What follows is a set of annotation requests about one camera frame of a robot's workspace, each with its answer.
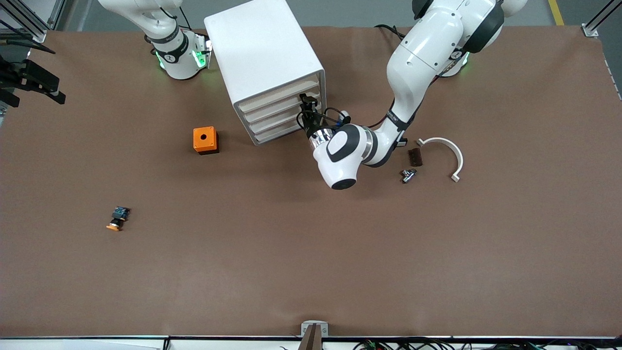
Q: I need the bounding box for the white bracket at table edge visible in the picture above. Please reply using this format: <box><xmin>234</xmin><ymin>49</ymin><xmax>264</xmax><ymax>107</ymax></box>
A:
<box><xmin>297</xmin><ymin>320</ymin><xmax>329</xmax><ymax>350</ymax></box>

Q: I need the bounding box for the aluminium frame strut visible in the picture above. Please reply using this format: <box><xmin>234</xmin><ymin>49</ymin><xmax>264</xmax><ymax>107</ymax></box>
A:
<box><xmin>582</xmin><ymin>0</ymin><xmax>620</xmax><ymax>38</ymax></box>
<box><xmin>46</xmin><ymin>0</ymin><xmax>67</xmax><ymax>31</ymax></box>
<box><xmin>0</xmin><ymin>0</ymin><xmax>48</xmax><ymax>43</ymax></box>

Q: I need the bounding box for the white drawer cabinet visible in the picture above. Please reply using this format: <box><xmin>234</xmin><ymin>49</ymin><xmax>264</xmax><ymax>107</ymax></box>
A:
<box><xmin>203</xmin><ymin>0</ymin><xmax>328</xmax><ymax>146</ymax></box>

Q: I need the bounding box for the white curved plastic bracket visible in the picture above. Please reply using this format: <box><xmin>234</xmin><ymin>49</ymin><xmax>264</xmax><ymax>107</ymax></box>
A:
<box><xmin>416</xmin><ymin>137</ymin><xmax>464</xmax><ymax>183</ymax></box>

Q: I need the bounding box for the orange button enclosure box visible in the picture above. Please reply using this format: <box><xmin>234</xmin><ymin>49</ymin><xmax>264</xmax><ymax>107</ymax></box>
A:
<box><xmin>193</xmin><ymin>126</ymin><xmax>220</xmax><ymax>155</ymax></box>

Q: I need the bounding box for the white plastic drawer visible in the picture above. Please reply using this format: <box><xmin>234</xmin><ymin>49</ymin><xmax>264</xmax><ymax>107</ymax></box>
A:
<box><xmin>253</xmin><ymin>114</ymin><xmax>311</xmax><ymax>144</ymax></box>
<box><xmin>242</xmin><ymin>92</ymin><xmax>304</xmax><ymax>123</ymax></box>
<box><xmin>237</xmin><ymin>75</ymin><xmax>321</xmax><ymax>113</ymax></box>
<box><xmin>248</xmin><ymin>105</ymin><xmax>304</xmax><ymax>134</ymax></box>

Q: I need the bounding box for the black base cable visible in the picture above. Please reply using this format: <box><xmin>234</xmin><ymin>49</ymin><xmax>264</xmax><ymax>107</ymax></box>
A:
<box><xmin>374</xmin><ymin>23</ymin><xmax>406</xmax><ymax>40</ymax></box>

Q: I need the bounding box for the orange push button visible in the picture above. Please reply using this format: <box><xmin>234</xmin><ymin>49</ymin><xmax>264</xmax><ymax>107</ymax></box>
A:
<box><xmin>106</xmin><ymin>206</ymin><xmax>132</xmax><ymax>232</ymax></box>

